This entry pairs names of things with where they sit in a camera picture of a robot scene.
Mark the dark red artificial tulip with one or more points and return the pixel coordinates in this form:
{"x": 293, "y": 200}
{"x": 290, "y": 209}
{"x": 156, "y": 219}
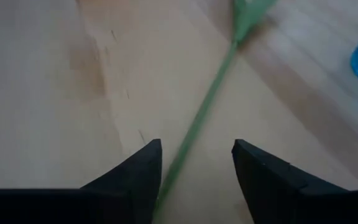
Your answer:
{"x": 197, "y": 121}

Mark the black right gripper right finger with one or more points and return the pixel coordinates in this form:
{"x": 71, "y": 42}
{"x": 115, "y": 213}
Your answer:
{"x": 275, "y": 193}

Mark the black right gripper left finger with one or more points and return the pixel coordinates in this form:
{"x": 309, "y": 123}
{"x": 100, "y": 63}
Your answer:
{"x": 129, "y": 193}

